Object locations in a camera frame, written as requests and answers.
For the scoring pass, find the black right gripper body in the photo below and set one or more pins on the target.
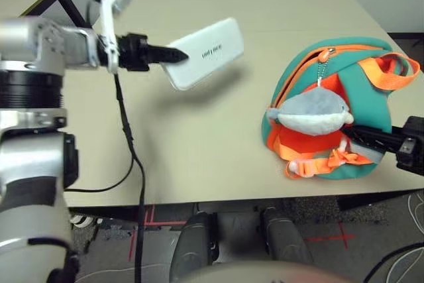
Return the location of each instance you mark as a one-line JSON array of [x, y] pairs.
[[412, 145]]

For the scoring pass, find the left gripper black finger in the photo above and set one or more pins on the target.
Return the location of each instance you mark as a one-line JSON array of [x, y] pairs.
[[165, 55]]

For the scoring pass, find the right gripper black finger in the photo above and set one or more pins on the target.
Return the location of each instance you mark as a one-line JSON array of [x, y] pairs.
[[381, 132], [377, 144]]

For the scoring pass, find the white power bank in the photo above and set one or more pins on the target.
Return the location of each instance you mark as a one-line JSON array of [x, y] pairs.
[[205, 54]]

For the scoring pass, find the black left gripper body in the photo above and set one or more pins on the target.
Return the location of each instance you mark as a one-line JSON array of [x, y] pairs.
[[132, 52]]

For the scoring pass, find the dark robot leg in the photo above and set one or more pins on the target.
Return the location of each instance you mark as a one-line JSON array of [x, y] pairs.
[[285, 236], [193, 250]]

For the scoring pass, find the dark robot left leg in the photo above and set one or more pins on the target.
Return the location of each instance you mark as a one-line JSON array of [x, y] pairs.
[[193, 250]]

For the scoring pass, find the teal and orange backpack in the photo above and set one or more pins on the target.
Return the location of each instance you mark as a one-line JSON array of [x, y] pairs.
[[367, 104]]

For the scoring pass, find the dark robot right leg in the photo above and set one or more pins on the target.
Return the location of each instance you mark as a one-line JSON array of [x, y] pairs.
[[285, 236]]

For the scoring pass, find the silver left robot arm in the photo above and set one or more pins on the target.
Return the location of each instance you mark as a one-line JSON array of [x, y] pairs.
[[30, 160]]

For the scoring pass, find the pale robot torso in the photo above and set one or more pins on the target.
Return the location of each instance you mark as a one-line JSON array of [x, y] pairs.
[[265, 274]]

